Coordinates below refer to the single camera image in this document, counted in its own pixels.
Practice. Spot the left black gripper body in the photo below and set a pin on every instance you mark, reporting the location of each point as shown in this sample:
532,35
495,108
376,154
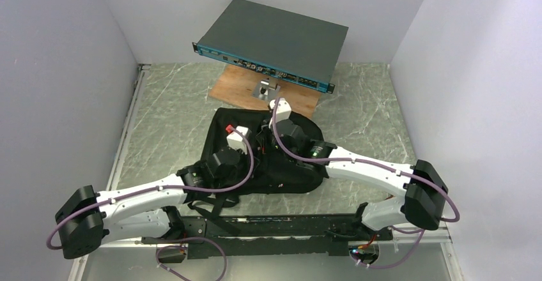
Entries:
231,175

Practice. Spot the black student backpack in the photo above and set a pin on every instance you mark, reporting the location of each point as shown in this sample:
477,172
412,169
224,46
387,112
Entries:
264,173

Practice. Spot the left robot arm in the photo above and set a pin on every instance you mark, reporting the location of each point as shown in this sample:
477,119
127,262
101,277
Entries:
89,219

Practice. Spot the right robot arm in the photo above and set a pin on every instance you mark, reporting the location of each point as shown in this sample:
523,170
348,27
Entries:
418,193

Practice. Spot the wooden base board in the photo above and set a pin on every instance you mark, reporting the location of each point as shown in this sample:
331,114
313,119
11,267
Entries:
246,89

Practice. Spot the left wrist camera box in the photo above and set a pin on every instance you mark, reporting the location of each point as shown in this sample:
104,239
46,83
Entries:
237,137

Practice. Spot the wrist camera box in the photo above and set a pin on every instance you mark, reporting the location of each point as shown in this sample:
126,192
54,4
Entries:
237,137
280,110

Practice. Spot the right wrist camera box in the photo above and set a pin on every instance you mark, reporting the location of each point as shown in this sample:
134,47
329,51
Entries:
280,110

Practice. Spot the metal stand bracket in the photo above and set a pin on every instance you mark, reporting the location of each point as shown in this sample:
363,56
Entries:
266,90

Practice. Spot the blue grey network switch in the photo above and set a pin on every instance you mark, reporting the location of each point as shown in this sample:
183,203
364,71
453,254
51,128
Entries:
277,43

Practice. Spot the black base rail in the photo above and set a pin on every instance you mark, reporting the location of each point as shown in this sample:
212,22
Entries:
330,234

